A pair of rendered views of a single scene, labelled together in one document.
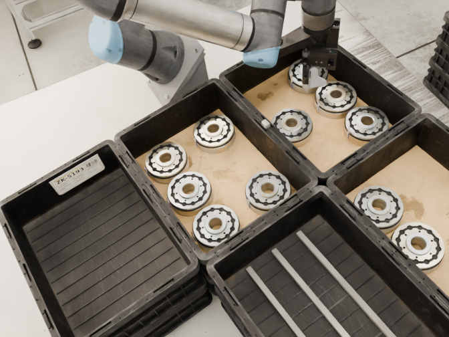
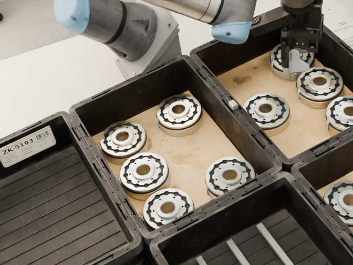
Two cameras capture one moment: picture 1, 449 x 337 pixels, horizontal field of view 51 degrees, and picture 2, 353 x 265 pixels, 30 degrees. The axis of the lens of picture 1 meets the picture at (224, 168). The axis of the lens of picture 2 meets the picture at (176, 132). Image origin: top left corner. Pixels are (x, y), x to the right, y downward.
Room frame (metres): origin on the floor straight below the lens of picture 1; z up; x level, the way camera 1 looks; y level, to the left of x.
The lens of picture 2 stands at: (-0.26, -0.08, 1.92)
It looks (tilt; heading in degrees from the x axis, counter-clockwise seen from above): 48 degrees down; 6
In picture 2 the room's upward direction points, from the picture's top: 12 degrees counter-clockwise
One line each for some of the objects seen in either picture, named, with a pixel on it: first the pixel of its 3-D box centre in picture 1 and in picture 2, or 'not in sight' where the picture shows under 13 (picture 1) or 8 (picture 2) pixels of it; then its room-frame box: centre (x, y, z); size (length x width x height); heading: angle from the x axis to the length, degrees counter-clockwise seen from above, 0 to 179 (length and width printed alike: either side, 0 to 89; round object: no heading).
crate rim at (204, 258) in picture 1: (210, 160); (168, 139); (0.61, 0.03, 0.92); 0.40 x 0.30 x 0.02; 25
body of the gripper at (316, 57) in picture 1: (319, 41); (300, 21); (0.83, -0.28, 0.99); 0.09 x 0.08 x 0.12; 69
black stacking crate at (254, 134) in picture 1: (213, 172); (172, 155); (0.61, 0.03, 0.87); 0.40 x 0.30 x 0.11; 25
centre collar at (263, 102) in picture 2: (291, 123); (265, 109); (0.71, -0.18, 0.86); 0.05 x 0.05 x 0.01
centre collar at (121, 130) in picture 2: (165, 158); (122, 136); (0.69, 0.13, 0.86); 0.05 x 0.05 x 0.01
